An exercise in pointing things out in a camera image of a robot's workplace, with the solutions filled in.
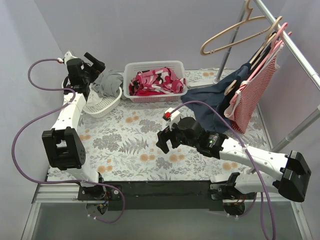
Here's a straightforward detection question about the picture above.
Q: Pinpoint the pink hanger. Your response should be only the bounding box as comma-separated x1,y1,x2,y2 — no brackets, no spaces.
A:
229,22,288,104

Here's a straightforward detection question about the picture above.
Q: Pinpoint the white rectangular laundry basket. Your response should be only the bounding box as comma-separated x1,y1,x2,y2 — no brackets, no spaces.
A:
123,60,188,103

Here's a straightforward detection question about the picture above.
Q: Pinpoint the pink patterned clothes pile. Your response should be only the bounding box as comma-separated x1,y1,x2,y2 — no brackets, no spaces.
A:
128,67,187,97

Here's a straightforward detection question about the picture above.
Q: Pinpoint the white cloth in basket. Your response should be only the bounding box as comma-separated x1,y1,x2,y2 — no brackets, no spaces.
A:
86,83,104,107

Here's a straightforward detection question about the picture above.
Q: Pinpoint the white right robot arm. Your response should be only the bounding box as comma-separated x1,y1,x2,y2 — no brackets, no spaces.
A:
156,112,311,203

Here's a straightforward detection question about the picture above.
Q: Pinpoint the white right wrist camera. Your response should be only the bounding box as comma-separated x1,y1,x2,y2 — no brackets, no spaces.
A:
162,107,181,131

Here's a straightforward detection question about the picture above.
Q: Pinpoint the metal clothes rack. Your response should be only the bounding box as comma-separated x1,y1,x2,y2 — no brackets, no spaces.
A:
187,0,320,176

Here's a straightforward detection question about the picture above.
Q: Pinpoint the navy blue hanging garment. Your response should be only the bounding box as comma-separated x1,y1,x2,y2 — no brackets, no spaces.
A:
181,43,271,133

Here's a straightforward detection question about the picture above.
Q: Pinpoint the beige hanger on rack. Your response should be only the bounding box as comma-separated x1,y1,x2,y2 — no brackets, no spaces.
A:
224,16,283,96

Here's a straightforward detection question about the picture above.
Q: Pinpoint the white oval perforated basket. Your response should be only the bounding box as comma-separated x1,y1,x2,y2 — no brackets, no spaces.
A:
83,88,123,118

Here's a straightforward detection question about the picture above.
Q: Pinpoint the beige wooden hanger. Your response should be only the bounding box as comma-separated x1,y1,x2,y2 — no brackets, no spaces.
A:
199,0,273,57

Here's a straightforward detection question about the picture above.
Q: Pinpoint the grey tank top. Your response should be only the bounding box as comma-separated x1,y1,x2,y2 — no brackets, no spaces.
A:
92,69,124,98

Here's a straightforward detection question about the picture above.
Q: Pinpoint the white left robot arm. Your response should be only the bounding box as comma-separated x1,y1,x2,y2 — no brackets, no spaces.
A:
42,51,107,200

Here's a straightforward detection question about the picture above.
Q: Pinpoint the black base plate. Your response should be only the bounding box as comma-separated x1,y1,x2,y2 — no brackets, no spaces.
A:
77,180,254,216

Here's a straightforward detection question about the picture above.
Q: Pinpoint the red white striped top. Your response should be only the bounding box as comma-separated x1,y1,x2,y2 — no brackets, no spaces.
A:
224,43,285,134

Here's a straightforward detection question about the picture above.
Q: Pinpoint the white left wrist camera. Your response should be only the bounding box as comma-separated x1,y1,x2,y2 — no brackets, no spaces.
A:
62,50,77,65

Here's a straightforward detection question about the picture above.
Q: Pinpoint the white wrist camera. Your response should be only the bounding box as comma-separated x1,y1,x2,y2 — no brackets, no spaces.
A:
62,50,77,65
162,107,181,131

